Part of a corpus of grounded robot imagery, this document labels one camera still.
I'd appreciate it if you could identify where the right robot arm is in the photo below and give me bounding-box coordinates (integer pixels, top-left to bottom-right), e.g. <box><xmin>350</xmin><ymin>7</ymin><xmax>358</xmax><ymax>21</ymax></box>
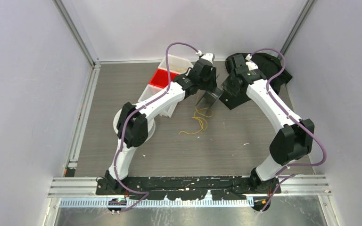
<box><xmin>220</xmin><ymin>54</ymin><xmax>314</xmax><ymax>193</ymax></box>

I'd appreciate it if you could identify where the white perforated spool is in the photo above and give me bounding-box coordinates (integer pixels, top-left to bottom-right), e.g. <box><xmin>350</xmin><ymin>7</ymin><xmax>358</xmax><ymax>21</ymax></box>
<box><xmin>113</xmin><ymin>109</ymin><xmax>156</xmax><ymax>141</ymax></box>

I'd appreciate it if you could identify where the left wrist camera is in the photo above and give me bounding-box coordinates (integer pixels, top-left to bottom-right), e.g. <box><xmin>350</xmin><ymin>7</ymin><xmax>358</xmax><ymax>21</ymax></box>
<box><xmin>196</xmin><ymin>50</ymin><xmax>215</xmax><ymax>66</ymax></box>

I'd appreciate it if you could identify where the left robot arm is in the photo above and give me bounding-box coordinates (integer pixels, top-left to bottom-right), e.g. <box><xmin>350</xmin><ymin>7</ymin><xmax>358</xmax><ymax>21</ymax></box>
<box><xmin>105</xmin><ymin>54</ymin><xmax>217</xmax><ymax>195</ymax></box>

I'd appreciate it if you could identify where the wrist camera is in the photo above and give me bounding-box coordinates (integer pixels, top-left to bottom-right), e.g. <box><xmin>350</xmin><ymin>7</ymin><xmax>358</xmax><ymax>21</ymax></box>
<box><xmin>196</xmin><ymin>50</ymin><xmax>215</xmax><ymax>66</ymax></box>
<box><xmin>245</xmin><ymin>54</ymin><xmax>258</xmax><ymax>71</ymax></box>

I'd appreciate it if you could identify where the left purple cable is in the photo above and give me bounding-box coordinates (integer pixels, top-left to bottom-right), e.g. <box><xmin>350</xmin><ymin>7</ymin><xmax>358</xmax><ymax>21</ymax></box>
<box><xmin>112</xmin><ymin>42</ymin><xmax>204</xmax><ymax>213</ymax></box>

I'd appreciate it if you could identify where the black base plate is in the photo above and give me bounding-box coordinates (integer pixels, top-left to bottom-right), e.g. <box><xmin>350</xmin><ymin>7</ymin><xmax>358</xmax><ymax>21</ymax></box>
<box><xmin>96</xmin><ymin>175</ymin><xmax>279</xmax><ymax>201</ymax></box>

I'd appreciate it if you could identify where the red plastic bin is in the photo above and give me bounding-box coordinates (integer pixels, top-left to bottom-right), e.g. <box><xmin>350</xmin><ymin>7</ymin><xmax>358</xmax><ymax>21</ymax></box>
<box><xmin>148</xmin><ymin>69</ymin><xmax>169</xmax><ymax>89</ymax></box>

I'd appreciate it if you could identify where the near white plastic bin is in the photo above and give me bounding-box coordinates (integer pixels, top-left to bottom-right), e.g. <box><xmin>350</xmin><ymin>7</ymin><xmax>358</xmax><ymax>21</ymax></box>
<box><xmin>137</xmin><ymin>84</ymin><xmax>177</xmax><ymax>118</ymax></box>

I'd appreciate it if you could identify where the black perforated spool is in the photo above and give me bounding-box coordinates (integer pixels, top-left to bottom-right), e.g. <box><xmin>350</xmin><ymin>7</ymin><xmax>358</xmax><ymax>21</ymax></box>
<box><xmin>195</xmin><ymin>73</ymin><xmax>223</xmax><ymax>110</ymax></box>

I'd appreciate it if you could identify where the black cloth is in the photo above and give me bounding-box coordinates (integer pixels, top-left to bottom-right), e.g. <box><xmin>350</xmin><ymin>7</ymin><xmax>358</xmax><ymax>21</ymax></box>
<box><xmin>225</xmin><ymin>53</ymin><xmax>293</xmax><ymax>94</ymax></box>

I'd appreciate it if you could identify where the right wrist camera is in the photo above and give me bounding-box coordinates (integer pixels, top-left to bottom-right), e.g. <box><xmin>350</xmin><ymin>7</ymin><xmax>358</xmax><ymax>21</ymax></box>
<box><xmin>245</xmin><ymin>54</ymin><xmax>258</xmax><ymax>71</ymax></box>

